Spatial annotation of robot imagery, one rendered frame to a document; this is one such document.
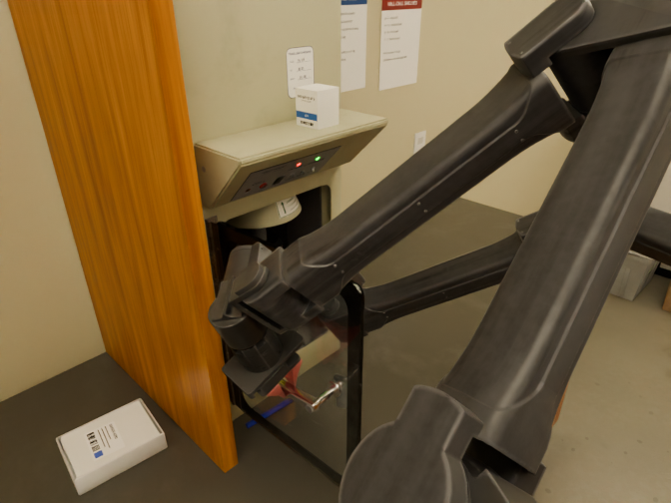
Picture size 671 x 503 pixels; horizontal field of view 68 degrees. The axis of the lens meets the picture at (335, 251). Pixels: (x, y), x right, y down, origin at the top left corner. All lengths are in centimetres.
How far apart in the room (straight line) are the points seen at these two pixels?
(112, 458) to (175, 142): 60
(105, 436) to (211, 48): 71
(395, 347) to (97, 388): 68
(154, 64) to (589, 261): 51
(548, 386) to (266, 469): 73
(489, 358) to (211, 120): 58
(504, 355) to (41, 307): 108
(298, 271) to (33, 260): 79
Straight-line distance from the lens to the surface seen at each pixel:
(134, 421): 108
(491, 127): 47
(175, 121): 66
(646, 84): 42
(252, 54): 83
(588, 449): 248
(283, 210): 95
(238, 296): 56
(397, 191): 49
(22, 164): 116
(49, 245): 122
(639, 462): 252
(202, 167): 77
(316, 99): 81
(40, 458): 115
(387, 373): 117
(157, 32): 64
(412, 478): 30
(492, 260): 80
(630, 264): 343
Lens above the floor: 172
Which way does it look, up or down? 28 degrees down
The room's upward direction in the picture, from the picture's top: straight up
